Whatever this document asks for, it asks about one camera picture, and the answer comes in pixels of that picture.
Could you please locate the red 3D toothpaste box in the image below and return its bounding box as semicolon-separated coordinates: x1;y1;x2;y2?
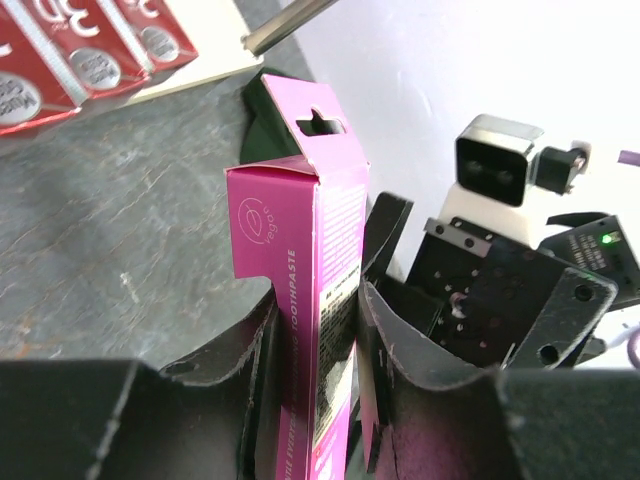
88;1;198;73
2;1;153;99

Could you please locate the black baseball cap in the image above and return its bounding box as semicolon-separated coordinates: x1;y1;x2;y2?
239;67;301;165

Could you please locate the silver red toothpaste box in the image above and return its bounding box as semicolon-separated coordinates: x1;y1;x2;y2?
1;1;88;136

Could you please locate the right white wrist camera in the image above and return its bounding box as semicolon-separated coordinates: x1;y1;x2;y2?
438;114;592;249

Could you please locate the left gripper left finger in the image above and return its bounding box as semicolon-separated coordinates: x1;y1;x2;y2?
1;293;279;479

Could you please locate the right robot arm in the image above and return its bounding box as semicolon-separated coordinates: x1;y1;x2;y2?
363;192;639;368

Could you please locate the white two-tier shelf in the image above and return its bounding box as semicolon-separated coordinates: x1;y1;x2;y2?
119;0;346;109

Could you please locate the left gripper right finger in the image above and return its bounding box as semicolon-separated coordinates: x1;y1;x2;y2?
357;282;639;479

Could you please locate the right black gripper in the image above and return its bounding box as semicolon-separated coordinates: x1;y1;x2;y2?
362;192;618;369

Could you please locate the pink toothpaste box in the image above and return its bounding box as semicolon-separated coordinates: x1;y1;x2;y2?
226;73;370;479

